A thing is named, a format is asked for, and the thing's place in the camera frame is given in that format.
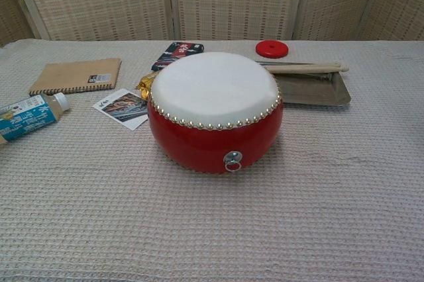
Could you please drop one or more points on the wooden drumstick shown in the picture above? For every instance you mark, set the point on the wooden drumstick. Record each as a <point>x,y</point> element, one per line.
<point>314,69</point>
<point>314,64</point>

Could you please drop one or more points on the red drum with white skin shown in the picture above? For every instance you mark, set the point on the red drum with white skin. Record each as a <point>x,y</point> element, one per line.
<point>212,90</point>

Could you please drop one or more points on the rectangular metal tray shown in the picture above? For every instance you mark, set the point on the rectangular metal tray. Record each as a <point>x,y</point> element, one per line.
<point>311,91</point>

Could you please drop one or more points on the gold foil snack packet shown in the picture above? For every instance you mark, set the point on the gold foil snack packet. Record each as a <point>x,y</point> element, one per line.
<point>145,86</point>

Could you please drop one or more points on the dark box with red label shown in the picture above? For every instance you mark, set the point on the dark box with red label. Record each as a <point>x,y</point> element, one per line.
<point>180,50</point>

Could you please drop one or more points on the white photo postcard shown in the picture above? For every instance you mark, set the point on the white photo postcard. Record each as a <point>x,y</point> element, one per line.
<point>122,110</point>

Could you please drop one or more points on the red round plastic disc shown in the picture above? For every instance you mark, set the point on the red round plastic disc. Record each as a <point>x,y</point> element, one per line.
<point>271,49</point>

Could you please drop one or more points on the beige woven tablecloth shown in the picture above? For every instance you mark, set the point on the beige woven tablecloth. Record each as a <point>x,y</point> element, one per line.
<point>212,222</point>

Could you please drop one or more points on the woven folding screen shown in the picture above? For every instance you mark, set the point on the woven folding screen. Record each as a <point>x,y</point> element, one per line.
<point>232,0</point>

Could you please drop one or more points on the brown spiral notebook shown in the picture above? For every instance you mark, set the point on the brown spiral notebook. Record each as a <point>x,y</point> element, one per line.
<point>73,75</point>

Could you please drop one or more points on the plastic bottle with blue label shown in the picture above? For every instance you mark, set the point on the plastic bottle with blue label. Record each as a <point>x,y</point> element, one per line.
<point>30,116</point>

